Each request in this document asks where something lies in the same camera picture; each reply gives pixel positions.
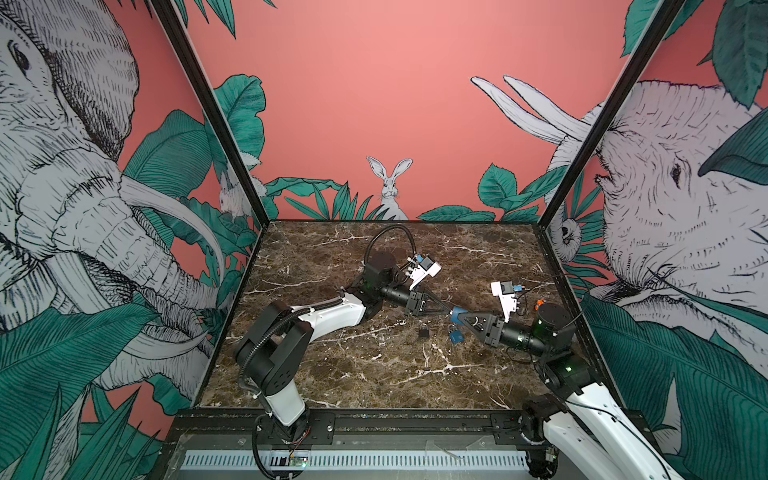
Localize blue padlock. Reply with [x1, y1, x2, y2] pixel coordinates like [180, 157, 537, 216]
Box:
[449, 330, 465, 345]
[451, 307, 470, 326]

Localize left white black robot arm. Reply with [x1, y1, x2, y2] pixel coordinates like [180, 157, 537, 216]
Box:
[233, 252, 450, 432]

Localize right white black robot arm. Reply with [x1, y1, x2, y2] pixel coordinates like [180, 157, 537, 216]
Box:
[452, 303, 680, 479]

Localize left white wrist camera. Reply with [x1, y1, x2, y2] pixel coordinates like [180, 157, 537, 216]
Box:
[406, 255, 442, 290]

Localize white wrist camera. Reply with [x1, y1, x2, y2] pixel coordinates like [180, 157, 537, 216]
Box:
[406, 255, 442, 290]
[490, 281, 526, 323]

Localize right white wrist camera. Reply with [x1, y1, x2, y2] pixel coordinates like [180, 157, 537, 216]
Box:
[490, 281, 526, 323]

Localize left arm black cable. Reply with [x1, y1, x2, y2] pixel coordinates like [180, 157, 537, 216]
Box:
[363, 224, 418, 268]

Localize black front mounting rail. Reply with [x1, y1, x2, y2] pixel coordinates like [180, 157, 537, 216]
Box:
[170, 407, 652, 448]

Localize left black frame post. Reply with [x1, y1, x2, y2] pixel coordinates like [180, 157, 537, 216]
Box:
[151, 0, 270, 228]

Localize black frame post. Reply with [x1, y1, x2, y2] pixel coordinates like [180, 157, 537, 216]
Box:
[151, 0, 270, 228]
[537, 0, 685, 229]

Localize white slotted cable duct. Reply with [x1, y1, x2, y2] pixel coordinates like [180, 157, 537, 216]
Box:
[180, 450, 528, 472]

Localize right black frame post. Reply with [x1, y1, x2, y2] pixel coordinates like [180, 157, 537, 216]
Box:
[537, 0, 685, 229]

